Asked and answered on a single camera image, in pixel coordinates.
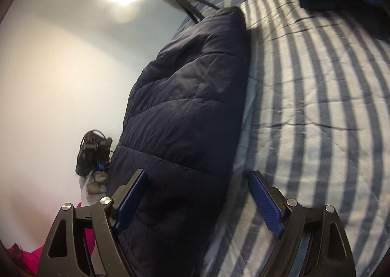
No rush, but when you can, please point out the navy quilted puffer jacket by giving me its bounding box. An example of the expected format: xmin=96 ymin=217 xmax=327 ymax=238
xmin=107 ymin=7 xmax=251 ymax=276

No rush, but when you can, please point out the left gloved hand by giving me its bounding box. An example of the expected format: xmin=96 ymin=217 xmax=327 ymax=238
xmin=79 ymin=171 xmax=108 ymax=206

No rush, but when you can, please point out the striped blue bed mattress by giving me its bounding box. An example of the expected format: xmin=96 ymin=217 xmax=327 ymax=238
xmin=158 ymin=0 xmax=390 ymax=277

